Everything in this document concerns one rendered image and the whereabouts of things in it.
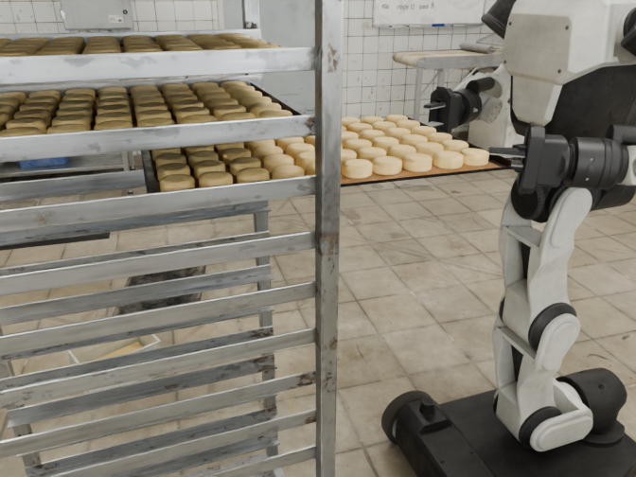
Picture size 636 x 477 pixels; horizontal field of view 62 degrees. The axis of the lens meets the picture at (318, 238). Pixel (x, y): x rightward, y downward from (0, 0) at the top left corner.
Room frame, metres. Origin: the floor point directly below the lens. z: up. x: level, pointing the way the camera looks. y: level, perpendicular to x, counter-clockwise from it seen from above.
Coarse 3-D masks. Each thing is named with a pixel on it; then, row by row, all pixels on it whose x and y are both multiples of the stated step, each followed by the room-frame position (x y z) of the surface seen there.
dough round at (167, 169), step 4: (168, 164) 0.82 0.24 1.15; (172, 164) 0.82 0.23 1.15; (176, 164) 0.82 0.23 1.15; (180, 164) 0.82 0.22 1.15; (184, 164) 0.82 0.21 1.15; (160, 168) 0.79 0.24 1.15; (164, 168) 0.79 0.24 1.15; (168, 168) 0.79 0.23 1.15; (172, 168) 0.79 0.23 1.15; (176, 168) 0.79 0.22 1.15; (180, 168) 0.79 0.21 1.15; (184, 168) 0.79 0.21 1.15; (188, 168) 0.80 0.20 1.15; (160, 172) 0.78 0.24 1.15; (164, 172) 0.78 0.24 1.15; (168, 172) 0.78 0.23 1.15; (172, 172) 0.78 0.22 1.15; (176, 172) 0.78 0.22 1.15; (180, 172) 0.78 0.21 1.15; (184, 172) 0.79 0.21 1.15; (188, 172) 0.80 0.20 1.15; (160, 176) 0.78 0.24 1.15; (164, 176) 0.78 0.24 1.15
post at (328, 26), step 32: (320, 0) 0.73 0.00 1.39; (320, 32) 0.73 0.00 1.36; (320, 64) 0.73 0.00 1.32; (320, 96) 0.73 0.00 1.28; (320, 128) 0.73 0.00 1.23; (320, 160) 0.73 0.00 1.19; (320, 192) 0.73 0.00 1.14; (320, 224) 0.73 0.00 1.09; (320, 256) 0.73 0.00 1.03; (320, 288) 0.73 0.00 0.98; (320, 320) 0.73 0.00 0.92; (320, 352) 0.73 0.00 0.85; (320, 384) 0.73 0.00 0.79; (320, 416) 0.73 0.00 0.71; (320, 448) 0.73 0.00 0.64
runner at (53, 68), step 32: (0, 64) 0.63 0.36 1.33; (32, 64) 0.64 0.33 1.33; (64, 64) 0.65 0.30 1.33; (96, 64) 0.66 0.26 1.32; (128, 64) 0.67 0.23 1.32; (160, 64) 0.68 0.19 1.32; (192, 64) 0.70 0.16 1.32; (224, 64) 0.71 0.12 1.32; (256, 64) 0.73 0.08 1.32; (288, 64) 0.74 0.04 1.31
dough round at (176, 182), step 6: (174, 174) 0.76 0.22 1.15; (180, 174) 0.76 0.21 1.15; (162, 180) 0.74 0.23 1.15; (168, 180) 0.74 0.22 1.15; (174, 180) 0.74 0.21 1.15; (180, 180) 0.74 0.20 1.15; (186, 180) 0.74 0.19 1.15; (192, 180) 0.74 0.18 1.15; (162, 186) 0.72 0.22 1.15; (168, 186) 0.72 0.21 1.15; (174, 186) 0.72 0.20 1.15; (180, 186) 0.72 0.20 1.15; (186, 186) 0.73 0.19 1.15; (192, 186) 0.74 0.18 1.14
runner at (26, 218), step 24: (168, 192) 0.68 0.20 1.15; (192, 192) 0.69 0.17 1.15; (216, 192) 0.70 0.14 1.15; (240, 192) 0.71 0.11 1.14; (264, 192) 0.73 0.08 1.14; (288, 192) 0.74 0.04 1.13; (312, 192) 0.75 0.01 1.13; (0, 216) 0.61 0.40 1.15; (24, 216) 0.62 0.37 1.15; (48, 216) 0.63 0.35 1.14; (72, 216) 0.64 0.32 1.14; (96, 216) 0.65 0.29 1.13; (120, 216) 0.66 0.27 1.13
